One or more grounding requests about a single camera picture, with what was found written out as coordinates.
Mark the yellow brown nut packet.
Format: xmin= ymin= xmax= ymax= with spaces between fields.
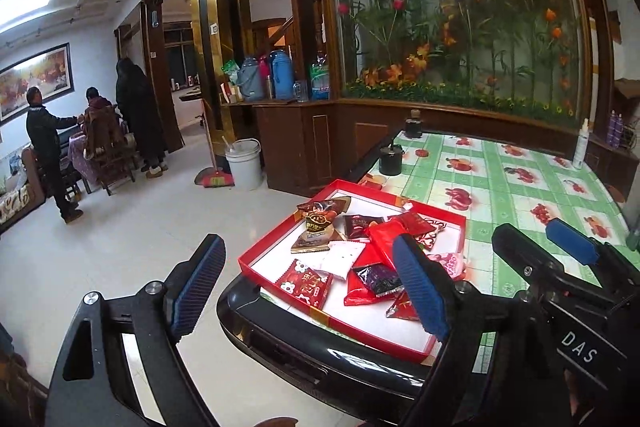
xmin=291 ymin=214 xmax=346 ymax=254

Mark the black jar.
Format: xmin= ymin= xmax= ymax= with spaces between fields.
xmin=377 ymin=144 xmax=405 ymax=176

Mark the wooden chair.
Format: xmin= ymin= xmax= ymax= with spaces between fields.
xmin=82 ymin=107 xmax=138 ymax=196

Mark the wooden wall shelf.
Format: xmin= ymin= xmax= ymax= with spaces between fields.
xmin=614 ymin=77 xmax=640 ymax=108

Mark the white spray bottle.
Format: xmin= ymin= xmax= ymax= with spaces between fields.
xmin=571 ymin=118 xmax=591 ymax=171

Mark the red flower print snack packet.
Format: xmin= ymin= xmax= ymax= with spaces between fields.
xmin=276 ymin=259 xmax=333 ymax=310

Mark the gold mirrored pillar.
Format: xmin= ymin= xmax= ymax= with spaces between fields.
xmin=187 ymin=0 xmax=253 ymax=132

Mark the framed landscape painting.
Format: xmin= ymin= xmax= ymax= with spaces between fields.
xmin=0 ymin=43 xmax=76 ymax=124

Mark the pink snack packet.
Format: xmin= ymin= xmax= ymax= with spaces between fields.
xmin=427 ymin=252 xmax=466 ymax=280

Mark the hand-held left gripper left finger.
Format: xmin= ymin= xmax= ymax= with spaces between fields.
xmin=45 ymin=233 xmax=227 ymax=427

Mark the white plastic bucket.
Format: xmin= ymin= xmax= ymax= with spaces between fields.
xmin=224 ymin=138 xmax=264 ymax=192

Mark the red cardboard box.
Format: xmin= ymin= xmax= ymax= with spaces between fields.
xmin=237 ymin=178 xmax=468 ymax=364

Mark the red gold snack packet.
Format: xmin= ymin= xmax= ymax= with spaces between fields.
xmin=385 ymin=289 xmax=423 ymax=320

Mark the red broom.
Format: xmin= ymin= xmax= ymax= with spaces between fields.
xmin=194 ymin=97 xmax=236 ymax=188

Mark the red white patterned snack packet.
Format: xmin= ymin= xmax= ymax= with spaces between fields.
xmin=420 ymin=219 xmax=451 ymax=253

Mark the patterned sofa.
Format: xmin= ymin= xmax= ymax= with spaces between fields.
xmin=0 ymin=147 xmax=46 ymax=233

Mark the grey blue thermos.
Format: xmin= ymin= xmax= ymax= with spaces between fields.
xmin=235 ymin=56 xmax=266 ymax=102

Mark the ceiling light panel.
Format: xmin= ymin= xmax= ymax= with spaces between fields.
xmin=0 ymin=0 xmax=53 ymax=32

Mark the artificial flower display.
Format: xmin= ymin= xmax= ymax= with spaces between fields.
xmin=327 ymin=0 xmax=596 ymax=128

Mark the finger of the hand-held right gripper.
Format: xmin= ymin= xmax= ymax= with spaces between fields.
xmin=545 ymin=217 xmax=621 ymax=278
xmin=491 ymin=222 xmax=571 ymax=303

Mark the dark glass jar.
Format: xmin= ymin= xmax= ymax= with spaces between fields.
xmin=404 ymin=109 xmax=424 ymax=139

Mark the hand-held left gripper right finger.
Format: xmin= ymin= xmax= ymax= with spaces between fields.
xmin=391 ymin=233 xmax=558 ymax=427

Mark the brown chestnut snack packet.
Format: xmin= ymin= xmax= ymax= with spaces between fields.
xmin=296 ymin=196 xmax=353 ymax=220

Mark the large green label water bottle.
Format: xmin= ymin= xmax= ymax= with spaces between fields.
xmin=309 ymin=52 xmax=332 ymax=102

